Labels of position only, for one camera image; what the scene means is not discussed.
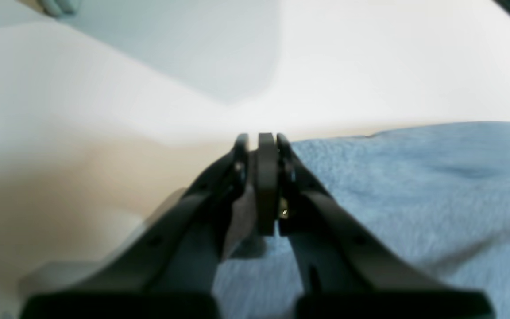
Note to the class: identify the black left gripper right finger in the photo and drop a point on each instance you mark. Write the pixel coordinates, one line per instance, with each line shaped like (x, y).
(347, 272)

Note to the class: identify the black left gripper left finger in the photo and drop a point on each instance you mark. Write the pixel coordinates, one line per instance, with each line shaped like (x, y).
(168, 273)

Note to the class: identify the grey t-shirt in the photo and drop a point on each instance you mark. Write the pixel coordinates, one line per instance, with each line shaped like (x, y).
(438, 196)

